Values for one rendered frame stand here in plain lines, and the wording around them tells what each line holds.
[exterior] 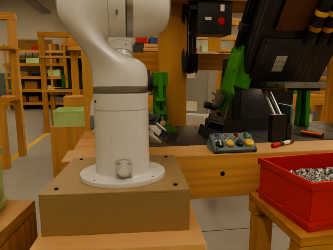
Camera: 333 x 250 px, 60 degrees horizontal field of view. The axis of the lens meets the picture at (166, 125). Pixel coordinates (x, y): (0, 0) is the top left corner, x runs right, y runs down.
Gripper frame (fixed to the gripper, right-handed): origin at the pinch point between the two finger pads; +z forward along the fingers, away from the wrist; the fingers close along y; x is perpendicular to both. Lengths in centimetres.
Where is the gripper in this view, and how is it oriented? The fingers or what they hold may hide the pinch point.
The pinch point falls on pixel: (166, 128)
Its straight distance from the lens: 80.4
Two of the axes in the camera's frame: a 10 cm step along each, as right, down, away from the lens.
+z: 6.1, 0.3, -7.9
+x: 4.6, -8.3, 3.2
